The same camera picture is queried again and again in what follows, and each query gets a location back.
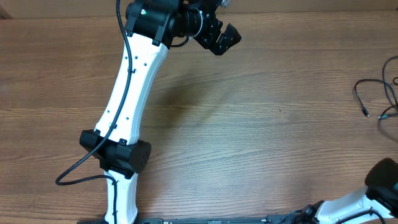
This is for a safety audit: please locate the black USB cable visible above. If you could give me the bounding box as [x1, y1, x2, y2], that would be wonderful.
[353, 55, 398, 118]

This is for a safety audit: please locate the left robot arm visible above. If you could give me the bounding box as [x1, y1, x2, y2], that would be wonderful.
[80, 0, 241, 223]

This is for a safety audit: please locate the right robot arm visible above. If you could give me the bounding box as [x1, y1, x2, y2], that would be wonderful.
[294, 158, 397, 224]

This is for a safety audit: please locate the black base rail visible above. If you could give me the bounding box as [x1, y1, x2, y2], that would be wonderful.
[77, 213, 353, 224]

